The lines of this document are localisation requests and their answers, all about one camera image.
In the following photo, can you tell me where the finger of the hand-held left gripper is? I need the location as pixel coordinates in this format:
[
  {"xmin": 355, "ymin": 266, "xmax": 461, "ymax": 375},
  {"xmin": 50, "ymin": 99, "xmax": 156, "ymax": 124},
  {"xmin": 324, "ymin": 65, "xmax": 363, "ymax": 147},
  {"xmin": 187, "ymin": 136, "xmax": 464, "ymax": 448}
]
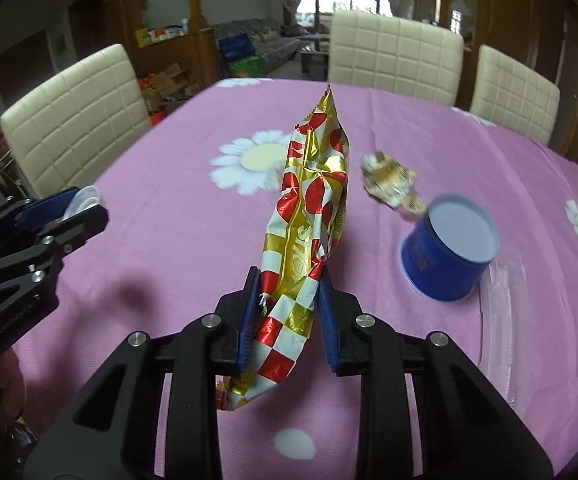
[
  {"xmin": 0, "ymin": 205, "xmax": 111, "ymax": 311},
  {"xmin": 0, "ymin": 187, "xmax": 79, "ymax": 247}
]

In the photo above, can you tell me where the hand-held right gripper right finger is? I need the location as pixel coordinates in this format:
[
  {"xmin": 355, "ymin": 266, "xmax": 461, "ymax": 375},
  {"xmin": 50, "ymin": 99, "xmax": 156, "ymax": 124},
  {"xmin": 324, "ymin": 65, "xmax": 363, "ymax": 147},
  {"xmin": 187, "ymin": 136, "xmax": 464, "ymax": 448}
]
[{"xmin": 318, "ymin": 262, "xmax": 554, "ymax": 480}]

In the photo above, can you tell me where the dark coffee table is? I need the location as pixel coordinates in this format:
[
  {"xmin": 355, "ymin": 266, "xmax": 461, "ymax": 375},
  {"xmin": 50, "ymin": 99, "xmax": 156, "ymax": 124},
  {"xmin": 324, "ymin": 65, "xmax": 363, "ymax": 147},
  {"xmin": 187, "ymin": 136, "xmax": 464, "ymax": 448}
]
[{"xmin": 299, "ymin": 35, "xmax": 332, "ymax": 81}]

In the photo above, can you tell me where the open cardboard box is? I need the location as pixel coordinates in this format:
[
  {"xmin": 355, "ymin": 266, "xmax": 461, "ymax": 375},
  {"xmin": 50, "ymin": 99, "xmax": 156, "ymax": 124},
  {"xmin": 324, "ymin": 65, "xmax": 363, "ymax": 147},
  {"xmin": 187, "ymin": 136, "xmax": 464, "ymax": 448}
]
[{"xmin": 139, "ymin": 62, "xmax": 205, "ymax": 116}]

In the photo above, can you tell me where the grey sofa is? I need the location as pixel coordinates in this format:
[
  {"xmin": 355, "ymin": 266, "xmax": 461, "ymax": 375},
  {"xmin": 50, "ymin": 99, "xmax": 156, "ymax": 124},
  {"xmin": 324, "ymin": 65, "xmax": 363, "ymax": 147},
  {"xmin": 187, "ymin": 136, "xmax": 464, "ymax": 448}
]
[{"xmin": 214, "ymin": 17, "xmax": 302, "ymax": 78}]

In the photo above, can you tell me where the clear plastic sleeve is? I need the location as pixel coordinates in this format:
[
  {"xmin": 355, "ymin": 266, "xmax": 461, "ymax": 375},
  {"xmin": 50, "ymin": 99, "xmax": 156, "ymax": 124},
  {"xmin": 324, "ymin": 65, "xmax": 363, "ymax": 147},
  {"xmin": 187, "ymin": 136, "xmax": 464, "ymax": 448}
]
[{"xmin": 479, "ymin": 250, "xmax": 534, "ymax": 411}]

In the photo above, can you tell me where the cream quilted leather chair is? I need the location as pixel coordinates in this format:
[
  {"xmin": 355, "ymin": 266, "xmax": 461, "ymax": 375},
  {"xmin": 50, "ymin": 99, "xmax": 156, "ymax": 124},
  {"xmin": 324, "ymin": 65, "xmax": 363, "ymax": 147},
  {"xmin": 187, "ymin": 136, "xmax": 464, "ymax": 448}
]
[
  {"xmin": 0, "ymin": 43, "xmax": 152, "ymax": 200},
  {"xmin": 328, "ymin": 9, "xmax": 464, "ymax": 107},
  {"xmin": 470, "ymin": 45, "xmax": 560, "ymax": 147}
]

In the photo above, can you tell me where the white bottle cap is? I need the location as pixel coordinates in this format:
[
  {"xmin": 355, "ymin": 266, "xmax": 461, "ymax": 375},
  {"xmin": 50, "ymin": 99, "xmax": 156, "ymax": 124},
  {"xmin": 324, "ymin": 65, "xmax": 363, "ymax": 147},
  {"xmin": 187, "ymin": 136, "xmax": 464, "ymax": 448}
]
[{"xmin": 62, "ymin": 185, "xmax": 104, "ymax": 221}]

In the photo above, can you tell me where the pink flowered tablecloth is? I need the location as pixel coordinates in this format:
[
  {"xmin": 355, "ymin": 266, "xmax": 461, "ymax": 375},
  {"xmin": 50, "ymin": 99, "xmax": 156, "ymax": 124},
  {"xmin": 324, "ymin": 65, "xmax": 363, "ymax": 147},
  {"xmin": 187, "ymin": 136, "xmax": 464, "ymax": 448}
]
[{"xmin": 12, "ymin": 77, "xmax": 578, "ymax": 480}]

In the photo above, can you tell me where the blue paper cup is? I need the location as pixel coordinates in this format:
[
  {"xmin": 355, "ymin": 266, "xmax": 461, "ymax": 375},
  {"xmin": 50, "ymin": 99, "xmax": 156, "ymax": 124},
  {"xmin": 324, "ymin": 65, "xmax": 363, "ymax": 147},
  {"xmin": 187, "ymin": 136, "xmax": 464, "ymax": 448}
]
[{"xmin": 400, "ymin": 194, "xmax": 500, "ymax": 303}]

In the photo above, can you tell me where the metal wire stand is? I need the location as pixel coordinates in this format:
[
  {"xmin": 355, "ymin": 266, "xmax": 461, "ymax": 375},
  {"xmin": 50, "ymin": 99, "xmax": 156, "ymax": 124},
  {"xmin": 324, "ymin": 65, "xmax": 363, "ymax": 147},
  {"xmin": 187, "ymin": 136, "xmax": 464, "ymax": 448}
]
[{"xmin": 0, "ymin": 150, "xmax": 20, "ymax": 196}]

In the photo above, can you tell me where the wooden cabinet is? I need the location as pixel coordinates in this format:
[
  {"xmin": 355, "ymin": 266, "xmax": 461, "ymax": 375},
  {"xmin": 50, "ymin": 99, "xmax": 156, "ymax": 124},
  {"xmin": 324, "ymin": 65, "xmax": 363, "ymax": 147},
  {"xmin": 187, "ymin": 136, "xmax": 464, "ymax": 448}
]
[{"xmin": 134, "ymin": 25, "xmax": 220, "ymax": 111}]

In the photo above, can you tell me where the blue box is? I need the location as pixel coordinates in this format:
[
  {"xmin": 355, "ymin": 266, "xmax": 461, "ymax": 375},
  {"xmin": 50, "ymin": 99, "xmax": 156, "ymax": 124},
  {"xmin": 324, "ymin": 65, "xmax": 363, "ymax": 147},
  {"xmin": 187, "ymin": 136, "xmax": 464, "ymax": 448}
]
[{"xmin": 218, "ymin": 35, "xmax": 255, "ymax": 61}]

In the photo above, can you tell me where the red white checkered wrapper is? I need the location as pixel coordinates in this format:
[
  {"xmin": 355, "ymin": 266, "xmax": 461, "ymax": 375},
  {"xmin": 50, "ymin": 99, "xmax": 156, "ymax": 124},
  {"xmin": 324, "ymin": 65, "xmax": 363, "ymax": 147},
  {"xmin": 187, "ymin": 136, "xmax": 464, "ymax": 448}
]
[{"xmin": 216, "ymin": 82, "xmax": 352, "ymax": 411}]

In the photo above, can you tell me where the gold wrapper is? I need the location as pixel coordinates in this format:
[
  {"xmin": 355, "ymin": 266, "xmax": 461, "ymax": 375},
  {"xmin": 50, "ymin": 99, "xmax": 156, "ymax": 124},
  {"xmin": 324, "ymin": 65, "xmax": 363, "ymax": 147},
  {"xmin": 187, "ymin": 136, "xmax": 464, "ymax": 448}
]
[{"xmin": 360, "ymin": 151, "xmax": 427, "ymax": 218}]

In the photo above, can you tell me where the green box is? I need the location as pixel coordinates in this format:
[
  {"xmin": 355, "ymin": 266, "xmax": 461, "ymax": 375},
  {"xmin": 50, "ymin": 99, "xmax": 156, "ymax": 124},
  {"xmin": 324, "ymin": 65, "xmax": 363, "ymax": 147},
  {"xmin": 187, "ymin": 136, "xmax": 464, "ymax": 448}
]
[{"xmin": 229, "ymin": 57, "xmax": 265, "ymax": 78}]

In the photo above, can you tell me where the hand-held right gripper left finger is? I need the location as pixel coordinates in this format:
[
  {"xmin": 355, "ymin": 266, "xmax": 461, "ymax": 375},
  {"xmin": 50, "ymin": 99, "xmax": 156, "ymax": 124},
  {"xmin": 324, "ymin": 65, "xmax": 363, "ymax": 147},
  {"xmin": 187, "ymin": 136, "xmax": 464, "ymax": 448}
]
[{"xmin": 23, "ymin": 266, "xmax": 265, "ymax": 480}]

